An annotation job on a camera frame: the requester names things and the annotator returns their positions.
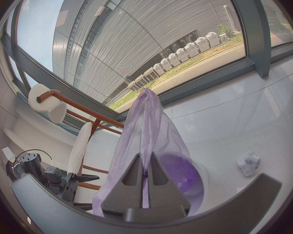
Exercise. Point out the white trash bin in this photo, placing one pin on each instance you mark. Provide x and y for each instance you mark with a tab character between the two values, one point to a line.
206	179

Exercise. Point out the purple plastic bag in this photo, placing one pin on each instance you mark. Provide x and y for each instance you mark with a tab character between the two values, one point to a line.
141	125

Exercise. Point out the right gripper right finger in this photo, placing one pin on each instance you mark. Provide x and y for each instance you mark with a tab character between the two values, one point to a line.
161	189

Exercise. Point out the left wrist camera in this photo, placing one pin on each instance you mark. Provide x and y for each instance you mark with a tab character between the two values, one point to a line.
52	173

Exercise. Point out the window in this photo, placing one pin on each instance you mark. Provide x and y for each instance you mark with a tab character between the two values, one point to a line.
136	45

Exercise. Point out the crumpled white paper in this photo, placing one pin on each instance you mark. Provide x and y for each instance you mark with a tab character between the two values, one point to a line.
248	164

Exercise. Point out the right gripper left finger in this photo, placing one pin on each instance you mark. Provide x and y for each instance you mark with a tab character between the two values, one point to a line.
130	189

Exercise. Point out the wooden chair with white cushions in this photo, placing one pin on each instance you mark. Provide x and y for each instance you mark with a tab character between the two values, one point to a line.
81	144

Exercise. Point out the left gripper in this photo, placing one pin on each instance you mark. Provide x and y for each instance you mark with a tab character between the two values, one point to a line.
70	187

